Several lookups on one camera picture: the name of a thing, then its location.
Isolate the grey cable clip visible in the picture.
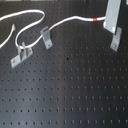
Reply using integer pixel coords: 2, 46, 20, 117
40, 27, 53, 49
11, 43, 33, 68

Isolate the grey cable clip middle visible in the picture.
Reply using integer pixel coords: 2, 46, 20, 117
40, 27, 53, 49

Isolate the white cable with red band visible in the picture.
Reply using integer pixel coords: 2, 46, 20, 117
0, 9, 108, 50

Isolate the grey cable clip left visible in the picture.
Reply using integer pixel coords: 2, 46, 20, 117
11, 43, 33, 68

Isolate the grey metal gripper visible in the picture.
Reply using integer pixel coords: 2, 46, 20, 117
103, 0, 122, 51

